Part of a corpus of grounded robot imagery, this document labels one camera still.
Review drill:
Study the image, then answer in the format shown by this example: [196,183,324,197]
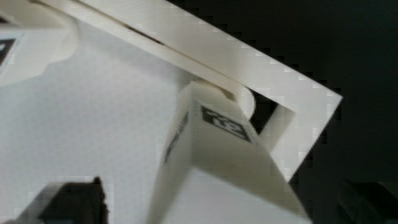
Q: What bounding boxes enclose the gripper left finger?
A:
[16,177,109,224]

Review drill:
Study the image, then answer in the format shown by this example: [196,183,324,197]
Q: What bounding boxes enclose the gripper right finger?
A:
[336,181,398,224]

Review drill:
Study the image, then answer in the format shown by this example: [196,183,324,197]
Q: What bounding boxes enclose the white U-shaped fence frame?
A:
[82,0,342,177]

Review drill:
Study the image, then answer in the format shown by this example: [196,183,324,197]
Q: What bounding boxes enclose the white desk top tray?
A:
[0,0,260,224]

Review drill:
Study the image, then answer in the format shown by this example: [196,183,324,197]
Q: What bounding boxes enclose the white leg with tag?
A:
[0,0,80,86]

